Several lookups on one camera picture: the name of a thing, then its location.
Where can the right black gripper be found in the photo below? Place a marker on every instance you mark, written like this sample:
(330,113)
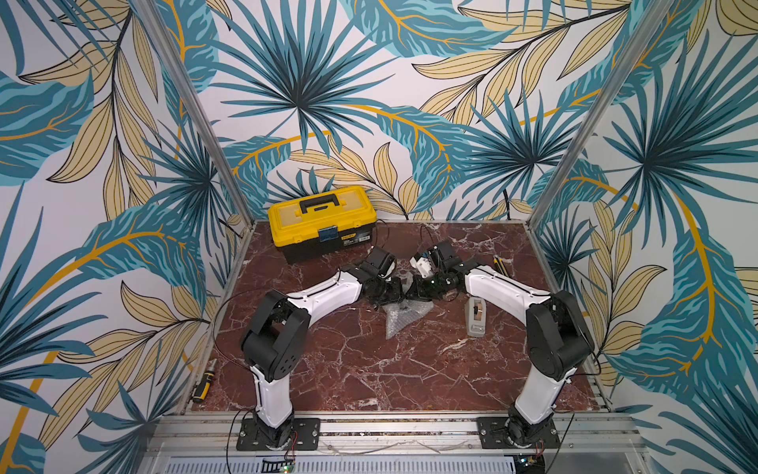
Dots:
(434,287)

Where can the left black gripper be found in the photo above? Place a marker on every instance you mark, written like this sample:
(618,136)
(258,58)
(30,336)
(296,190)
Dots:
(398,294)

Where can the clear bubble wrap sheet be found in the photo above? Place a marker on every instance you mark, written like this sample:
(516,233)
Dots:
(400,315)

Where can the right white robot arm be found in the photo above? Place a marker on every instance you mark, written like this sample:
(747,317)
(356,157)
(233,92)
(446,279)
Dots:
(557,338)

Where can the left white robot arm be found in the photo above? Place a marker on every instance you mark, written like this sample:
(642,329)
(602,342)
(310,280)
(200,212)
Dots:
(275,338)

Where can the white tape dispenser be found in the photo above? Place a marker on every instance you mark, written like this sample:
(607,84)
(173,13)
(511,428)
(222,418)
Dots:
(476,317)

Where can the yellow black toolbox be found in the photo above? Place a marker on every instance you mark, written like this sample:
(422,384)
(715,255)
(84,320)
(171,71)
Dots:
(308,228)

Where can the yellow black screwdriver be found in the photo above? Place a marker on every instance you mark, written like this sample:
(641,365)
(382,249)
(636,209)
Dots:
(203,387)

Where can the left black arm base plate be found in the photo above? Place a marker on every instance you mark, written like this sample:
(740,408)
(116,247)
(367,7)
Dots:
(299,434)

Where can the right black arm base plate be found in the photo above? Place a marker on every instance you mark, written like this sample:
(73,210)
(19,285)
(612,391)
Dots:
(501,432)

